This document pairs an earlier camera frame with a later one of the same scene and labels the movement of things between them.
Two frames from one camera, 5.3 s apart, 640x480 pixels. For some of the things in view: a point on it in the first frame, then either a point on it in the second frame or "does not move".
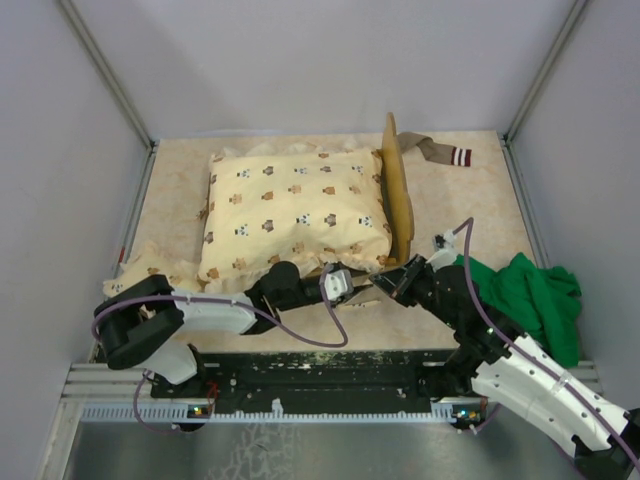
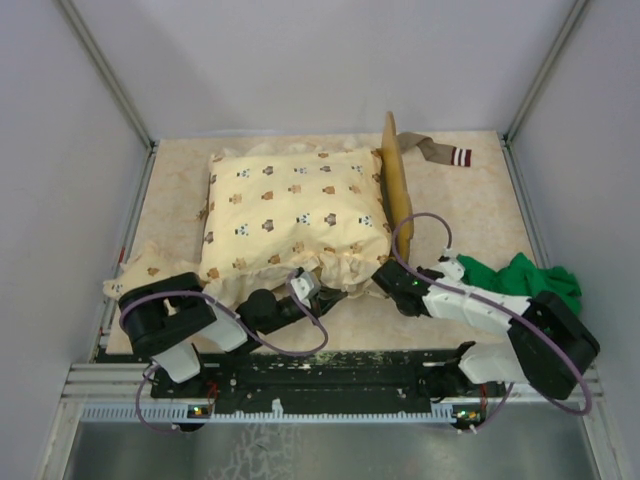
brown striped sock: x=435 y=151 does not move
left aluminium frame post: x=106 y=72 does not move
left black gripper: x=350 y=297 → x=325 y=300
